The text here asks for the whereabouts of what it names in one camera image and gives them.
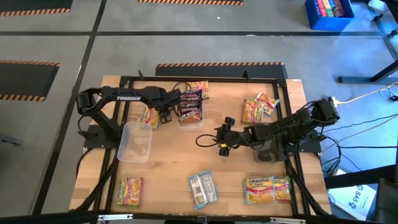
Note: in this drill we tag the clear plastic bin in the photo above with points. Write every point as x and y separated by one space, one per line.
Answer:
189 126
135 146

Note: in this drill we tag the black desk leg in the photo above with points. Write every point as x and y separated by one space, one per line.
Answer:
357 80

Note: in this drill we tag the black crossbar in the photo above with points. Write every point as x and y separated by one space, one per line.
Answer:
62 219

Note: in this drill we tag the yellow green box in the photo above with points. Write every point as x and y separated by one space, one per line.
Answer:
329 7

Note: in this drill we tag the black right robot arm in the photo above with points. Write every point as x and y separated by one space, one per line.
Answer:
289 124

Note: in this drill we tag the dark grey plastic bin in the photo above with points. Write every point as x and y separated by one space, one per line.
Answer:
267 156

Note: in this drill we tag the white power strip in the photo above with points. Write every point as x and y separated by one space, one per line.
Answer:
334 101

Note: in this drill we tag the black desk frame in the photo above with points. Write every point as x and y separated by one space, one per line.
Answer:
393 32

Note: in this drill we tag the white object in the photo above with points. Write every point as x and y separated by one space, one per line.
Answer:
376 4

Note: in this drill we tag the black hazard-striped floor mat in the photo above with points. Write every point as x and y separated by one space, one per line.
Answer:
217 71
186 2
25 81
31 4

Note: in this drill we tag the black beam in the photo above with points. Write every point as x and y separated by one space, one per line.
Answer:
357 178

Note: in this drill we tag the silver metal bracket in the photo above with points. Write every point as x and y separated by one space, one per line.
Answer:
115 217
287 220

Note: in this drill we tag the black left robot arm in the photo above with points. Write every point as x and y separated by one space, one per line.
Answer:
127 97

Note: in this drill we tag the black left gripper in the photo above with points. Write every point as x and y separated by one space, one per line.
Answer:
166 99

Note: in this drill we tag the dark red box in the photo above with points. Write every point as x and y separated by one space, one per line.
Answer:
338 7

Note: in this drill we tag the white printed cardboard sheet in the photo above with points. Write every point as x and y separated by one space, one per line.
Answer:
354 199

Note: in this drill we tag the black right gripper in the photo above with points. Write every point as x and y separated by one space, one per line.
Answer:
233 137

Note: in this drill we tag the blue plastic crate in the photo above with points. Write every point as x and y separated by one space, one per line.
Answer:
329 24

